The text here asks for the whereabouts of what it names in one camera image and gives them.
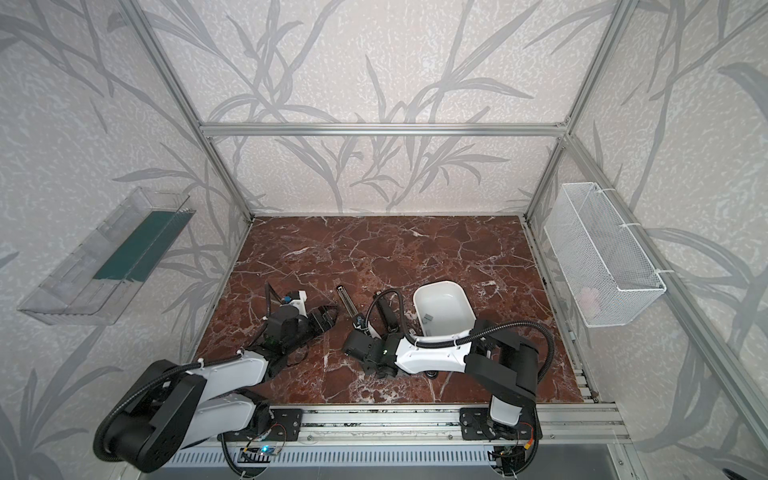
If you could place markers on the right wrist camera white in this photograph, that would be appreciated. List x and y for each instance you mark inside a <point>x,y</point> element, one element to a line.
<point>360,324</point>

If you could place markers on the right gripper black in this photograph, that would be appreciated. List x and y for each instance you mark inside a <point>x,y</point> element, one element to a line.
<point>372,322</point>

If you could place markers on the green circuit board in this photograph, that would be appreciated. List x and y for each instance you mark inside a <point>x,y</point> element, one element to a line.
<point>262,453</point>

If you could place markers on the clear plastic wall bin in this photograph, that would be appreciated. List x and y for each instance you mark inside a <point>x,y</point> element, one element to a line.
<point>96,282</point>

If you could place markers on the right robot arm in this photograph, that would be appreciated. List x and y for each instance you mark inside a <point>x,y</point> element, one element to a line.
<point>508,360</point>

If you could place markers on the aluminium front rail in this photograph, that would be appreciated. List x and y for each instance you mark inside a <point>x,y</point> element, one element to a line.
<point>440,424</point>

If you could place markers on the white plastic tray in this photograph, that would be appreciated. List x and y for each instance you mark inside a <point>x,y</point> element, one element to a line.
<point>448,303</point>

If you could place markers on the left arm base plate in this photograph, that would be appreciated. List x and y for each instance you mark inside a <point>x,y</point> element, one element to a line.
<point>281,424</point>

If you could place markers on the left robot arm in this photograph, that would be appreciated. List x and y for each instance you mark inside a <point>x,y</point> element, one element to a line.
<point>172,407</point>

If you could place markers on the white wire mesh basket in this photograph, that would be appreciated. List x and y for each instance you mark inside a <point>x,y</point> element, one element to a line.
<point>609,275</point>

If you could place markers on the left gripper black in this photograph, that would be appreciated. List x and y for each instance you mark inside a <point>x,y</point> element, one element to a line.
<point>315,318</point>

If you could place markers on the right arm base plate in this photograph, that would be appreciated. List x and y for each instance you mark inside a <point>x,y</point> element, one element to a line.
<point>476,424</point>

